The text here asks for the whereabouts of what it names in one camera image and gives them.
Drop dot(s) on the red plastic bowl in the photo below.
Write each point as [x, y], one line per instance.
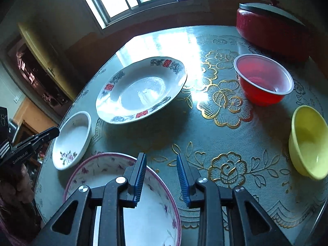
[264, 81]

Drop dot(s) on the red character pattern plate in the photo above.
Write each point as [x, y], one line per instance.
[140, 89]

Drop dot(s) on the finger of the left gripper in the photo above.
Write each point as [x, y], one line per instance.
[34, 142]

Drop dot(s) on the white rose pattern plate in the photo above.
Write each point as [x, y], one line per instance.
[72, 142]

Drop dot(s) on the wooden cabinet shelf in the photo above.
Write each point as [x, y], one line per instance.
[43, 70]

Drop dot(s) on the yellow plastic bowl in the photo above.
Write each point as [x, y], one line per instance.
[307, 144]

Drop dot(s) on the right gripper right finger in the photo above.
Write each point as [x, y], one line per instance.
[248, 222]

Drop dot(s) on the red pot with lid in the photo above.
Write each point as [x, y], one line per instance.
[274, 30]

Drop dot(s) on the left hand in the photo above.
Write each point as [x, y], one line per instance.
[21, 192]

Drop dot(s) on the purple floral rim plate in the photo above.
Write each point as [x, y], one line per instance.
[155, 220]

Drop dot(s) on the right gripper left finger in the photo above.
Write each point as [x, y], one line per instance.
[102, 207]

